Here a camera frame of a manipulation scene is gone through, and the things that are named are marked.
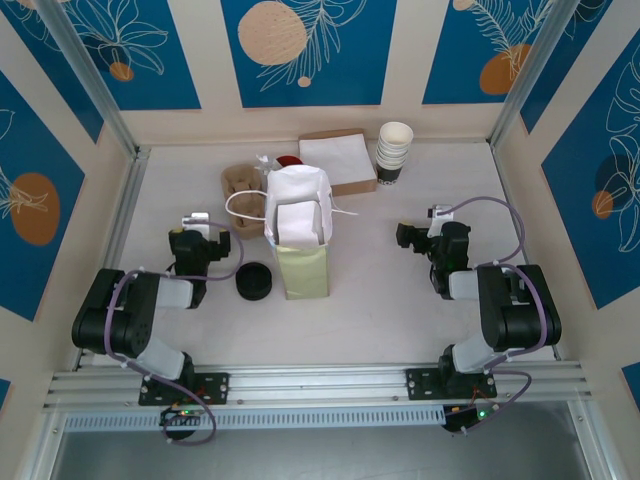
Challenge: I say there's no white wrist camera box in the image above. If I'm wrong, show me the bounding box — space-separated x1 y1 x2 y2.
426 203 455 237
179 211 210 236

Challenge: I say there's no pale green paper bag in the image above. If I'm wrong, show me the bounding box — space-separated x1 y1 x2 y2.
225 164 359 301

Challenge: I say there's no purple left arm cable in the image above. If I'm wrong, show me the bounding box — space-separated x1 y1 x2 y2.
105 222 245 446

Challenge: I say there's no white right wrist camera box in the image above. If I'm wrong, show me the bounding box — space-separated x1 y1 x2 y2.
426 203 455 237

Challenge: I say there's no white paper napkin stack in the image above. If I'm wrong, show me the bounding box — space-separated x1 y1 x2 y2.
299 137 377 187

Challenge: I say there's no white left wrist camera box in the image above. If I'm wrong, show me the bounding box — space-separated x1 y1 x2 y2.
179 211 210 236

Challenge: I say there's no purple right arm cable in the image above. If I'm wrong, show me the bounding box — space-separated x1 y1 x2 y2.
447 196 549 436

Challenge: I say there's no brown cardboard napkin box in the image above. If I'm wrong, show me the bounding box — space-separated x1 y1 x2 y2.
298 128 379 197

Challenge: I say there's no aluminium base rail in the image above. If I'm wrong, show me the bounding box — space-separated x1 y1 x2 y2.
42 362 596 414

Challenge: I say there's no stack of black cup lids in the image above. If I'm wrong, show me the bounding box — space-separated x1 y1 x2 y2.
235 262 275 301

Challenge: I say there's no aluminium frame post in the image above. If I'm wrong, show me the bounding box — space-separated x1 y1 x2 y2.
34 0 140 157
488 0 574 149

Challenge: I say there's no stack of brown pulp carriers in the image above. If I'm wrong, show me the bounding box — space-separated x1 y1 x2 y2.
221 166 269 240

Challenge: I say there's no stack of paper cups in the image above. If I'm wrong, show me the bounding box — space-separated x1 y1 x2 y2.
375 122 415 191

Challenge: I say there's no grey slotted cable duct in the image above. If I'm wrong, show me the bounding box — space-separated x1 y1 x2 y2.
63 405 446 432

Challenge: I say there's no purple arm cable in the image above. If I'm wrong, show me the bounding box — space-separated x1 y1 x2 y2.
105 222 245 446
447 196 549 436

